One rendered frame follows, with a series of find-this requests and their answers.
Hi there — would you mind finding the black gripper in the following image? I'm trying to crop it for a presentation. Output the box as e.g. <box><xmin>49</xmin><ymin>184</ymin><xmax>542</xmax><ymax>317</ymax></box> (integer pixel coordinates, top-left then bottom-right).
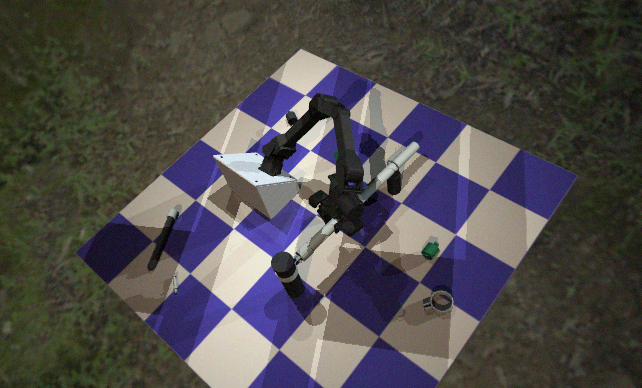
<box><xmin>308</xmin><ymin>190</ymin><xmax>363</xmax><ymax>237</ymax></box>

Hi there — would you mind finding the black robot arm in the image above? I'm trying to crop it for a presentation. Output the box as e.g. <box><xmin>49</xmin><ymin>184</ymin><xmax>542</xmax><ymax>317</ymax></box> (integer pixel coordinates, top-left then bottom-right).
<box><xmin>258</xmin><ymin>93</ymin><xmax>364</xmax><ymax>221</ymax></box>

